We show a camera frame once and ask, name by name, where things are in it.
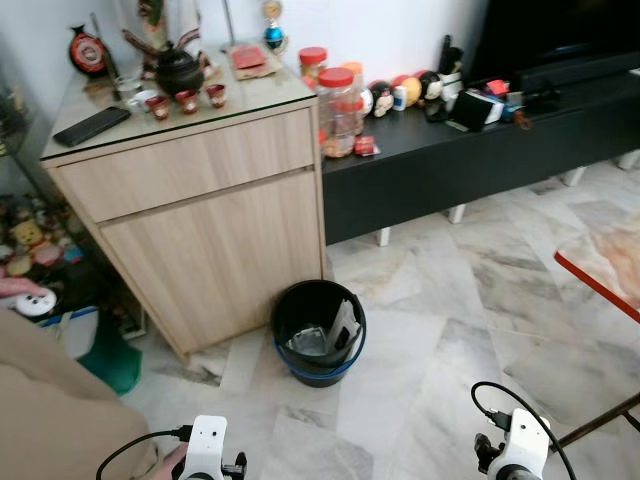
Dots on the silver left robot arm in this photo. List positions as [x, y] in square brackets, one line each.
[203, 476]

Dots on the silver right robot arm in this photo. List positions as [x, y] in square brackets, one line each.
[520, 472]

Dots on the black round rubbish bin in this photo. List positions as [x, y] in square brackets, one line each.
[300, 300]

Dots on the white paper piece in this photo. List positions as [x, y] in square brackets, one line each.
[346, 325]

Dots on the beige cushion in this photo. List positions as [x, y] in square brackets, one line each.
[50, 410]

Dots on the blue and white box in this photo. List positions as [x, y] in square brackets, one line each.
[72, 330]

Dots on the light wood cabinet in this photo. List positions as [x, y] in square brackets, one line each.
[210, 240]

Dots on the marble top red-edged folding table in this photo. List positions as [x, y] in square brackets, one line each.
[610, 260]

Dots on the black low tv console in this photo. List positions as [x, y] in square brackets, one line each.
[450, 165]

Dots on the glass shelf with toys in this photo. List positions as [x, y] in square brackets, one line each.
[35, 240]

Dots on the small red packet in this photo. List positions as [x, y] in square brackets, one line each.
[366, 147]

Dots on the black and white box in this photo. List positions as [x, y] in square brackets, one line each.
[470, 112]

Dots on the large clear red-lid jar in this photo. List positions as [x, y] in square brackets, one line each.
[338, 115]

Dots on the small red tea cup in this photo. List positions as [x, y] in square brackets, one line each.
[187, 102]
[158, 108]
[216, 96]

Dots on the black flat phone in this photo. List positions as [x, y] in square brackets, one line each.
[92, 126]

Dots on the white-faced round doll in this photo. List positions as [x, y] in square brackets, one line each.
[381, 100]

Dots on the black round doll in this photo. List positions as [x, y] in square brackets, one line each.
[431, 88]

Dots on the yellow round figurine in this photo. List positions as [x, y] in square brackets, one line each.
[408, 92]

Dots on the white cup with black remotes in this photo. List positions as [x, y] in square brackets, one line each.
[452, 80]

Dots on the black round teapot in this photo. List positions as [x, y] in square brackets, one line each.
[180, 72]

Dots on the orange-lid clear jar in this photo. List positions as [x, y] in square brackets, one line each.
[355, 72]

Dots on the red flat box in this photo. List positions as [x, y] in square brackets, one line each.
[250, 60]

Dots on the small clear red-lid jar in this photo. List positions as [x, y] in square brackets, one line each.
[313, 62]

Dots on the black television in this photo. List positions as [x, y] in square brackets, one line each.
[560, 30]

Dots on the gold and blue trophy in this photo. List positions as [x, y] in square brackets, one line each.
[274, 35]

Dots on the round red black plaque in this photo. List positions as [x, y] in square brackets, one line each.
[88, 52]

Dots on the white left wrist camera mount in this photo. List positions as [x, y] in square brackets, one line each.
[206, 445]

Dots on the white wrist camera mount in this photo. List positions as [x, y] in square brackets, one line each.
[206, 445]
[528, 440]

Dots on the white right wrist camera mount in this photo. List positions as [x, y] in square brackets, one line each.
[528, 440]

